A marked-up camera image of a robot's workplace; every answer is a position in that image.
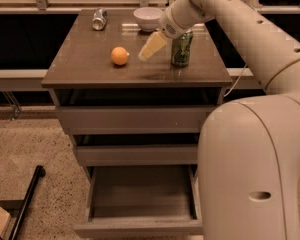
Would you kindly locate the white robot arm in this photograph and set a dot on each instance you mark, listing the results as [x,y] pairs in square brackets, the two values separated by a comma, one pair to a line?
[249,149]

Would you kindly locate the black pole on floor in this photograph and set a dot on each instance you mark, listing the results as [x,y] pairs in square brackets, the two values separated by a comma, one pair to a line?
[22,212]

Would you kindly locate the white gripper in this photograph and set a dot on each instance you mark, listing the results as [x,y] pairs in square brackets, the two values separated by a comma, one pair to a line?
[170,26]

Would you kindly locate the grey bottom drawer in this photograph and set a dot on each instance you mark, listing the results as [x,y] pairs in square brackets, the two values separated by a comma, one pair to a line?
[141,201]

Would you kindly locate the orange fruit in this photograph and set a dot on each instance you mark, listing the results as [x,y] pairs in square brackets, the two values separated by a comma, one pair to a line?
[119,56]

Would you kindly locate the white bowl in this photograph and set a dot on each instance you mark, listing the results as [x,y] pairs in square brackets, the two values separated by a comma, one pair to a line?
[147,18]

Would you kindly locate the grey drawer cabinet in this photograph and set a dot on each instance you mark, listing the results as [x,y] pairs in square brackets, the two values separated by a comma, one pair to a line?
[83,74]

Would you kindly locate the grey middle drawer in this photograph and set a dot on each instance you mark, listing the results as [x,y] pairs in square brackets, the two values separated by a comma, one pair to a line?
[137,149]

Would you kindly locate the grey top drawer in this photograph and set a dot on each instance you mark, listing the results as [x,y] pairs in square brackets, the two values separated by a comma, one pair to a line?
[133,119]

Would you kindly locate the silver can lying down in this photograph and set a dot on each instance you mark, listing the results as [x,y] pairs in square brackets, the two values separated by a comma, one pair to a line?
[99,20]

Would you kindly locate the green soda can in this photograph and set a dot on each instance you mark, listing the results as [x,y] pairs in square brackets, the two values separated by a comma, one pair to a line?
[180,53]

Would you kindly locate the grey drawer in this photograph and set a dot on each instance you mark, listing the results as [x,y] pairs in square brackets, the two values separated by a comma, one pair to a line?
[141,201]
[137,149]
[133,119]

